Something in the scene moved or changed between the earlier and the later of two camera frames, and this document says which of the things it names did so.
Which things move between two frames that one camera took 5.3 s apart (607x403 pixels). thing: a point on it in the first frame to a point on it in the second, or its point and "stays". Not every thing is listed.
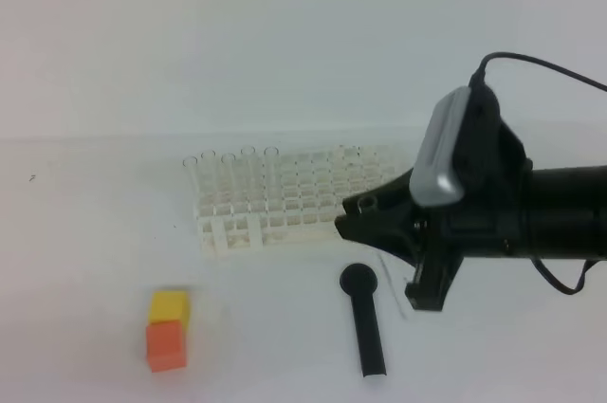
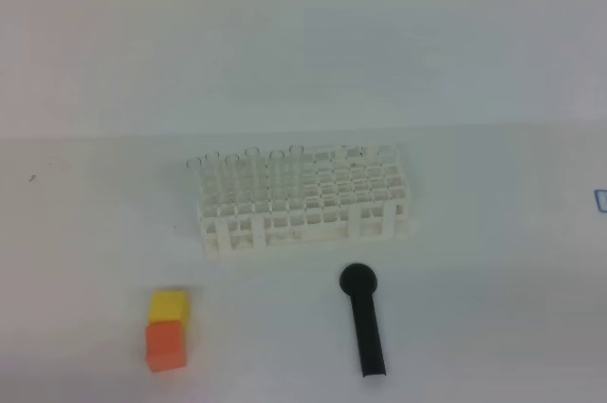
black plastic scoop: (360, 281) stays
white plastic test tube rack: (265, 199) stays
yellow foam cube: (171, 305) stays
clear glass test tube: (402, 269) to (296, 178)
